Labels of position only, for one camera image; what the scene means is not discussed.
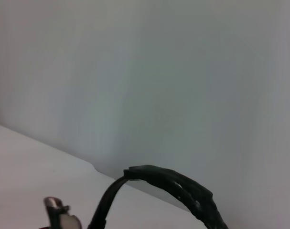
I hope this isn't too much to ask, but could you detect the black round teapot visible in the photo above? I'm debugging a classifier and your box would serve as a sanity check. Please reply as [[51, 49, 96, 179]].
[[43, 164, 229, 229]]

